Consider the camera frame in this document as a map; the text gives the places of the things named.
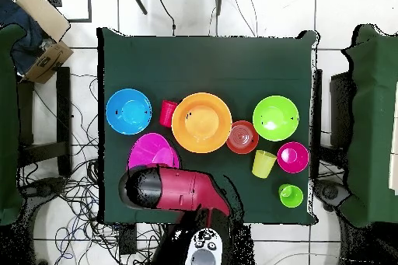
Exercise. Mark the green cup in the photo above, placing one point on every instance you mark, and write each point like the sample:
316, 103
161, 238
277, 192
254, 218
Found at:
291, 196

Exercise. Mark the small orange-red bowl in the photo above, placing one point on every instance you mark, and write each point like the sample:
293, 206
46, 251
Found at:
242, 137

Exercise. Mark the dark green tablecloth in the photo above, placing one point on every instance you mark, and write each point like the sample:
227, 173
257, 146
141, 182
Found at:
202, 66

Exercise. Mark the green cloth covered table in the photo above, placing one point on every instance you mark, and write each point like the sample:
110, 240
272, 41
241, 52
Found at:
373, 122
7, 122

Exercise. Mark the large pink bowl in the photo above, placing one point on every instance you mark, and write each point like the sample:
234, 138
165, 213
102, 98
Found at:
146, 150

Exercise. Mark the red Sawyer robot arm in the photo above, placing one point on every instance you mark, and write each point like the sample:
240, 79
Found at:
180, 188

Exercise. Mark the black power strip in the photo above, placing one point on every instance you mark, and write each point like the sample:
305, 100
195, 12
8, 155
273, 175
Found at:
128, 240

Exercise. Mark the black stool frame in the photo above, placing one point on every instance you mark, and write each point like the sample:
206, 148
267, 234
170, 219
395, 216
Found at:
63, 106

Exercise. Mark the red cup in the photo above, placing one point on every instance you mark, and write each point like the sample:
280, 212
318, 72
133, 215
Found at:
168, 114

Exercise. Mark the beige box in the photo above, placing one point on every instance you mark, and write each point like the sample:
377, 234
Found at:
43, 13

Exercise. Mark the small crimson bowl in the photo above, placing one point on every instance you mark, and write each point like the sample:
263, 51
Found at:
293, 157

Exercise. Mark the yellow cup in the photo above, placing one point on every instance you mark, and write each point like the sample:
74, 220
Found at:
263, 164

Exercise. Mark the dark blue cloth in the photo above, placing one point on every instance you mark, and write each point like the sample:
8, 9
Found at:
21, 41

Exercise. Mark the black tripod leg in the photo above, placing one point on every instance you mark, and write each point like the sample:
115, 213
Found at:
219, 0
138, 0

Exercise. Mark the brown cardboard box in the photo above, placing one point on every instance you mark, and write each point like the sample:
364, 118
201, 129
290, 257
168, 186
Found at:
46, 63

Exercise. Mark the light green bowl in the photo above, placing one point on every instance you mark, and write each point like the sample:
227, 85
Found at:
275, 118

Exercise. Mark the grey pedestal foot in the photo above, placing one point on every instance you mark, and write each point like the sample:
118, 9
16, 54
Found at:
331, 193
46, 187

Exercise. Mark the large orange bowl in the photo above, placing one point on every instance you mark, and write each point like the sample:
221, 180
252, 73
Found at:
201, 122

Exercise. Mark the blue bowl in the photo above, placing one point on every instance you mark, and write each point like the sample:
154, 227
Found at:
128, 111

